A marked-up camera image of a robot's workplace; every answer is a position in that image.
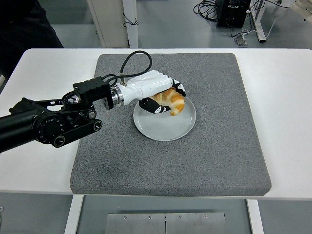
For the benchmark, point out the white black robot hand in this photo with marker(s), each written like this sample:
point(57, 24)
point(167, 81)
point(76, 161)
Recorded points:
point(148, 84)

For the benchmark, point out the golden croissant bread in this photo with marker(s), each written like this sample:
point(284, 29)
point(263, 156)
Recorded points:
point(176, 102)

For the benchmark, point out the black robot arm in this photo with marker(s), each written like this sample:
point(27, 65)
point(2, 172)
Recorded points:
point(19, 129)

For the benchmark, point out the pale grey round plate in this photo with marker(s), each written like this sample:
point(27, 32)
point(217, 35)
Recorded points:
point(161, 126)

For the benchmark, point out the grey metal plate with screws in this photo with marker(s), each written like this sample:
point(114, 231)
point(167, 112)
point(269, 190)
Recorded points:
point(146, 224)

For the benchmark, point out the white cabinet panel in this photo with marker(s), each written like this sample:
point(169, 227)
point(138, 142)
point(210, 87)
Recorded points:
point(109, 22)

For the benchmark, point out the grey felt mat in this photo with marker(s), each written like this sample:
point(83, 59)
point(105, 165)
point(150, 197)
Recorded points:
point(170, 165)

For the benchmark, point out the small grey floor pedal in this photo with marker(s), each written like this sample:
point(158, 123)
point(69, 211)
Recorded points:
point(240, 41)

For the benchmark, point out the black computer case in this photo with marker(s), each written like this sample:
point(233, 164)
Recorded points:
point(231, 14)

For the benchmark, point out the white desk leg with foot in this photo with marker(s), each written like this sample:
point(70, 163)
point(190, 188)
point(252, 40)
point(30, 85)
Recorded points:
point(259, 22)

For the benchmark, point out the person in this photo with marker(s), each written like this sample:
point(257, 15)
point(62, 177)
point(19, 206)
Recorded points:
point(24, 29)

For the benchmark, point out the white table leg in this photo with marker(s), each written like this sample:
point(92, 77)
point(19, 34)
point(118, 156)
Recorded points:
point(72, 217)
point(254, 219)

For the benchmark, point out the beige cloth object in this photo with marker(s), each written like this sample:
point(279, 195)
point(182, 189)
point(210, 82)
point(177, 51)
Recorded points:
point(302, 7)

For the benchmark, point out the white square post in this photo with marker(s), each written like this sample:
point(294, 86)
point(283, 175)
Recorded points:
point(132, 34)

